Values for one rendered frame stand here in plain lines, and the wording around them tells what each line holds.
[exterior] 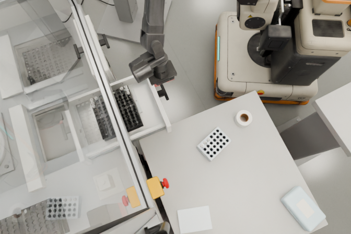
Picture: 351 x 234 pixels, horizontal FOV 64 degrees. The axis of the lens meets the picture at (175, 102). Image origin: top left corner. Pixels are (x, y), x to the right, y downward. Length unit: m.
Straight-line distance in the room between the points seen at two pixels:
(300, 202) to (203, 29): 1.56
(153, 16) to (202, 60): 1.39
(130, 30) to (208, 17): 0.65
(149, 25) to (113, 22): 1.53
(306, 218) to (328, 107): 0.50
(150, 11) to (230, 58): 1.15
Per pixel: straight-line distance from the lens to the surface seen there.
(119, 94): 1.20
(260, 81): 1.92
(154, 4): 0.87
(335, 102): 1.47
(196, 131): 1.24
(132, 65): 0.91
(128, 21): 2.35
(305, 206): 1.27
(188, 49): 2.26
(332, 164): 2.26
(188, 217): 1.20
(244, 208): 1.24
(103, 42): 1.27
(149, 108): 1.19
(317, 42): 1.51
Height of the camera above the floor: 1.97
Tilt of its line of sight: 72 degrees down
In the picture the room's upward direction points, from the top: straight up
